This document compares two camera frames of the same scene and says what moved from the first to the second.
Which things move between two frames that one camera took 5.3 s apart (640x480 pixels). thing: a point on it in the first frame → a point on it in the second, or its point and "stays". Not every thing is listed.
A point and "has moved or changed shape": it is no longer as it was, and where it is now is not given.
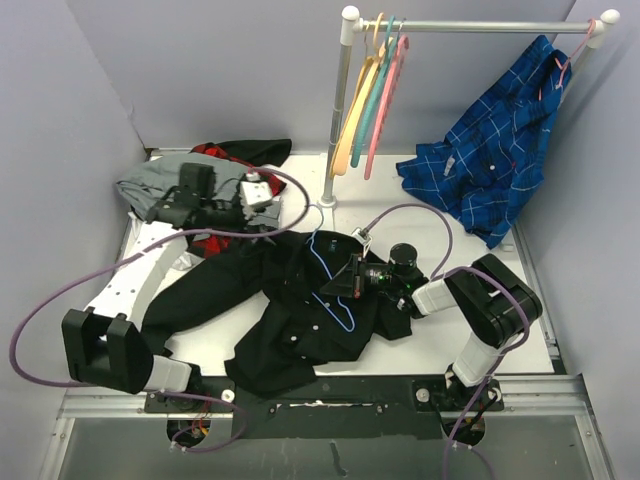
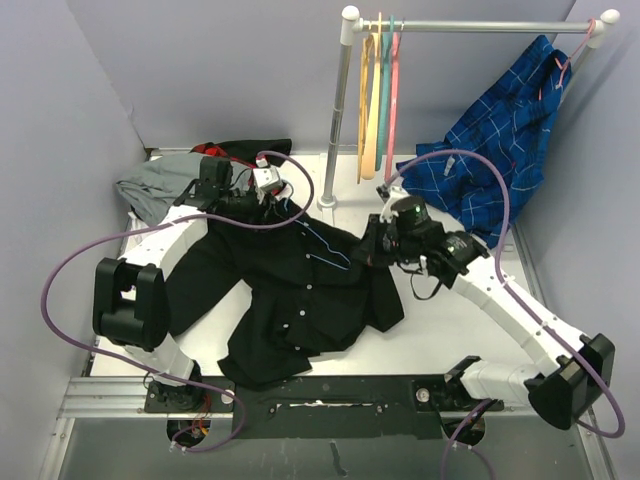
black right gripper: [349, 283] → [369, 251]
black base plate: [343, 408] stays
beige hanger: [351, 127] → [371, 129]
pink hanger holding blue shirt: [576, 49] stays
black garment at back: [259, 152] stays
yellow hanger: [346, 141] → [361, 83]
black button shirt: [296, 327] has moved or changed shape
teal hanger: [377, 94] → [387, 46]
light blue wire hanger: [352, 326] → [323, 239]
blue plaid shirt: [492, 161] stays
